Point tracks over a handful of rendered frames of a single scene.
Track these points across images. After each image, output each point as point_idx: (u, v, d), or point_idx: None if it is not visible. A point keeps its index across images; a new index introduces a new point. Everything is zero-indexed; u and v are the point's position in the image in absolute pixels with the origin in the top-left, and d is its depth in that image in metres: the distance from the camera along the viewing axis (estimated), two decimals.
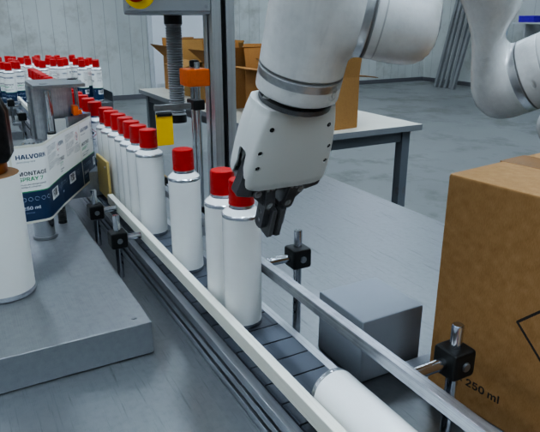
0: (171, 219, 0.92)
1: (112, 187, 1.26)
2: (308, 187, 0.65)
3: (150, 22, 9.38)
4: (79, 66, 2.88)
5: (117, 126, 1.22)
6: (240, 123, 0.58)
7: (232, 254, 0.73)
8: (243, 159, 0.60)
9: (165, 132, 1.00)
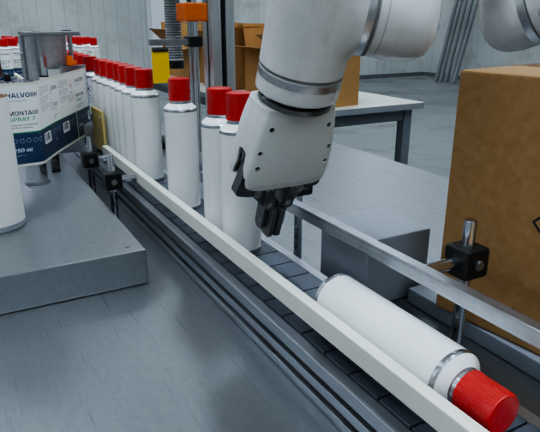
0: (167, 153, 0.88)
1: (108, 139, 1.23)
2: (308, 187, 0.65)
3: (149, 15, 9.35)
4: (76, 44, 2.85)
5: (112, 74, 1.18)
6: (240, 123, 0.58)
7: (231, 172, 0.70)
8: (243, 159, 0.60)
9: (162, 69, 0.97)
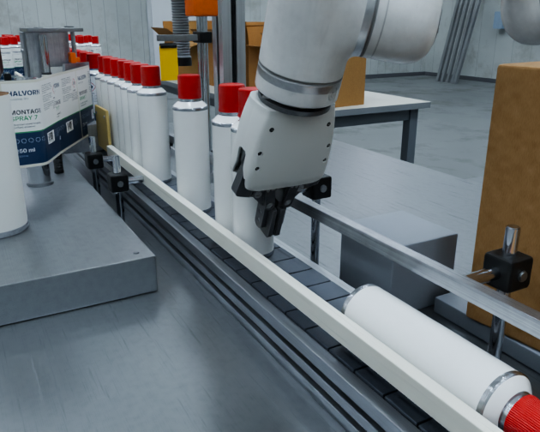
0: (177, 154, 0.84)
1: (112, 139, 1.19)
2: (308, 187, 0.65)
3: (150, 15, 9.31)
4: (78, 42, 2.80)
5: (117, 71, 1.14)
6: (240, 123, 0.58)
7: None
8: (243, 159, 0.60)
9: (170, 66, 0.93)
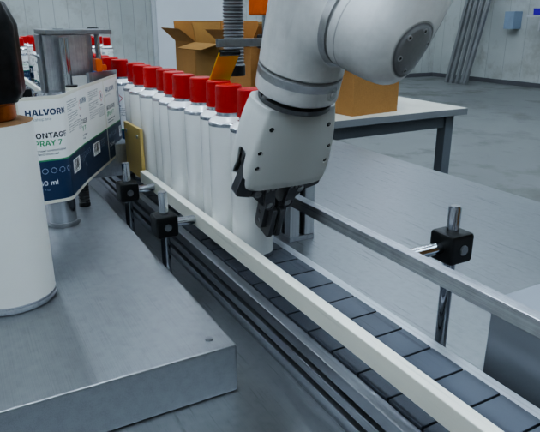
0: (201, 166, 0.77)
1: (146, 163, 0.99)
2: (308, 187, 0.65)
3: (154, 15, 9.11)
4: None
5: (154, 82, 0.94)
6: (240, 123, 0.58)
7: None
8: (243, 159, 0.60)
9: (224, 70, 0.75)
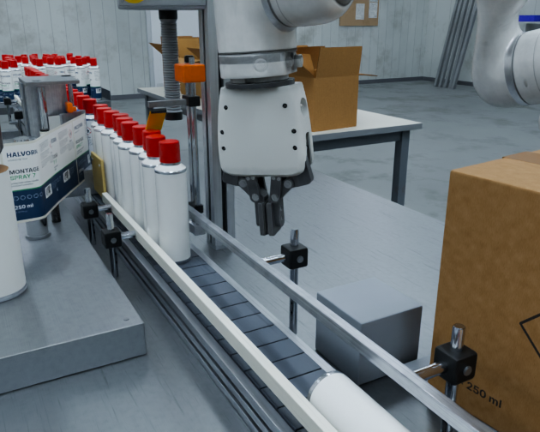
0: (141, 194, 1.02)
1: (107, 186, 1.24)
2: (299, 186, 0.63)
3: (149, 21, 9.36)
4: (76, 64, 2.86)
5: (112, 123, 1.20)
6: None
7: (163, 201, 0.91)
8: None
9: (156, 123, 1.00)
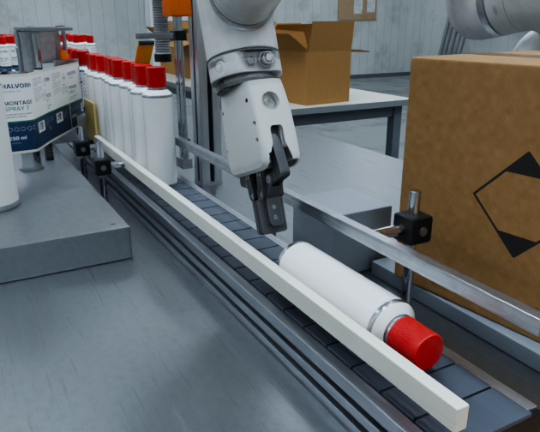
0: (130, 125, 1.06)
1: (99, 129, 1.28)
2: (275, 180, 0.62)
3: (147, 15, 9.41)
4: (74, 41, 2.90)
5: (104, 67, 1.24)
6: None
7: (150, 125, 0.96)
8: None
9: (144, 56, 1.04)
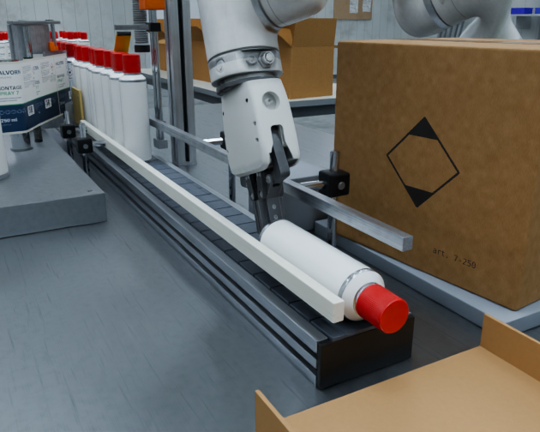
0: (110, 108, 1.18)
1: (85, 115, 1.39)
2: (275, 180, 0.62)
3: None
4: (68, 38, 3.02)
5: (88, 57, 1.35)
6: None
7: (126, 106, 1.07)
8: None
9: (123, 45, 1.15)
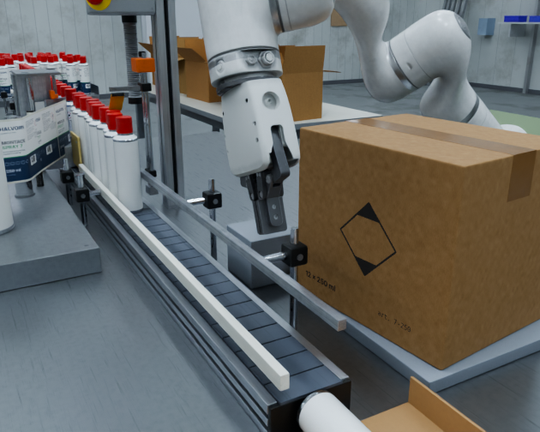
0: (105, 160, 1.29)
1: (83, 159, 1.51)
2: (275, 180, 0.62)
3: (144, 22, 9.64)
4: (68, 62, 3.13)
5: (87, 107, 1.47)
6: None
7: (119, 163, 1.19)
8: None
9: (117, 104, 1.27)
